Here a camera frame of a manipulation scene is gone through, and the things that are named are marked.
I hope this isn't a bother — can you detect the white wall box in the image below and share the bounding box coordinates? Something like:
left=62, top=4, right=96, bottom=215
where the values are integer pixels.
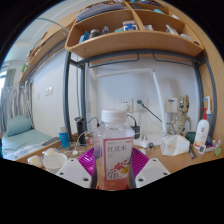
left=164, top=97, right=178, bottom=114

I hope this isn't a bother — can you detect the grey sheer curtain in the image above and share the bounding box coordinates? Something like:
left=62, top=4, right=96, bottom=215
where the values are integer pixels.
left=0, top=81, right=34, bottom=131

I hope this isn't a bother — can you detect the grey metal frame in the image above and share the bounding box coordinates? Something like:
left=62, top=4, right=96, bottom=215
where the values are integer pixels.
left=62, top=49, right=218, bottom=141

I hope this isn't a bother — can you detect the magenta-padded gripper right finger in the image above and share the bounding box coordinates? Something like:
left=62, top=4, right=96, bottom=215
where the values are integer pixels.
left=128, top=147, right=171, bottom=189

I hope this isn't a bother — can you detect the black cable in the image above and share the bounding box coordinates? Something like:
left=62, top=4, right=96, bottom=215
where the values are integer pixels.
left=138, top=100, right=169, bottom=125

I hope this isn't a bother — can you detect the white crumpled paper bag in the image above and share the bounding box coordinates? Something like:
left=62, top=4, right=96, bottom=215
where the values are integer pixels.
left=159, top=133, right=191, bottom=157

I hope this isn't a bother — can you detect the white cup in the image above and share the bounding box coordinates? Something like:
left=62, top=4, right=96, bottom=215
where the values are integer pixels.
left=42, top=152, right=69, bottom=175

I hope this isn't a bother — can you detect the black charger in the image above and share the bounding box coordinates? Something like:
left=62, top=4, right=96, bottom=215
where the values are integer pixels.
left=131, top=124, right=141, bottom=139

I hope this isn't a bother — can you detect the white wall switch plate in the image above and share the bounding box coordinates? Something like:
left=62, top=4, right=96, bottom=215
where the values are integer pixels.
left=44, top=86, right=54, bottom=97

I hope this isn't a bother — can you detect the white pump bottle red top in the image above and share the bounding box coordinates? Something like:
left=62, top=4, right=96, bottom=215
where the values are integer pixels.
left=193, top=107, right=211, bottom=151

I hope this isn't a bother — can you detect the white wall socket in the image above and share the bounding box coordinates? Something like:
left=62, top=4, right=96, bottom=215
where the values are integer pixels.
left=135, top=97, right=148, bottom=113
left=119, top=98, right=134, bottom=113

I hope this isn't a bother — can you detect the wash bottle with bent nozzle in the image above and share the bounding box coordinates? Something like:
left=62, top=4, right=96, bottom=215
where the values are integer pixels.
left=203, top=95, right=214, bottom=134

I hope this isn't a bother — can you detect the blue white tube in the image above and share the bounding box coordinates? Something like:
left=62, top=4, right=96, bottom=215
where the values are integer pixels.
left=57, top=125, right=71, bottom=151

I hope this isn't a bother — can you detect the wooden shelf unit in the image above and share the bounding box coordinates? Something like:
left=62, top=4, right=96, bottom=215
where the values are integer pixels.
left=64, top=0, right=205, bottom=59

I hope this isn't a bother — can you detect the wrapped round pastry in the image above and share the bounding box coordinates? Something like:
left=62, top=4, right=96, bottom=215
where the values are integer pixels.
left=43, top=147, right=59, bottom=156
left=27, top=154, right=44, bottom=169

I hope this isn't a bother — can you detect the brown tree creature figurine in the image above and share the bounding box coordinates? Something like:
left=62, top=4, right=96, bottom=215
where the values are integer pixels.
left=173, top=94, right=193, bottom=136

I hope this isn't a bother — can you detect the white power strip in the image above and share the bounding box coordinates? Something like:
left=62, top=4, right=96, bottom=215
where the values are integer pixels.
left=133, top=137, right=152, bottom=149

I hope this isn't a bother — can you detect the long wooden wall shelf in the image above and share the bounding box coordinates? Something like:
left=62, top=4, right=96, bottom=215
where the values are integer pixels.
left=18, top=13, right=81, bottom=84

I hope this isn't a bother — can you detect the clear drink bottle pink liquid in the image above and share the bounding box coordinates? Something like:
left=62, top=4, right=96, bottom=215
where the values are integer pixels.
left=92, top=109, right=136, bottom=191

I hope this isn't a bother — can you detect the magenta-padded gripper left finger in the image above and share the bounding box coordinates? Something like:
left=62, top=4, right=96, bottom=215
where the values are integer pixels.
left=55, top=147, right=98, bottom=189

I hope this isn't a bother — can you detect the bed with teal mattress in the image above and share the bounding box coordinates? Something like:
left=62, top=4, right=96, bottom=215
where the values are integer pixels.
left=1, top=128, right=63, bottom=161

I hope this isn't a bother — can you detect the teal pillow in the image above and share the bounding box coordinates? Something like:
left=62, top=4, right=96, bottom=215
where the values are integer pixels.
left=6, top=114, right=33, bottom=138

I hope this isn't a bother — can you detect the black electric shaver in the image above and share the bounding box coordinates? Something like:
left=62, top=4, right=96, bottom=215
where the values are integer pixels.
left=74, top=116, right=87, bottom=145

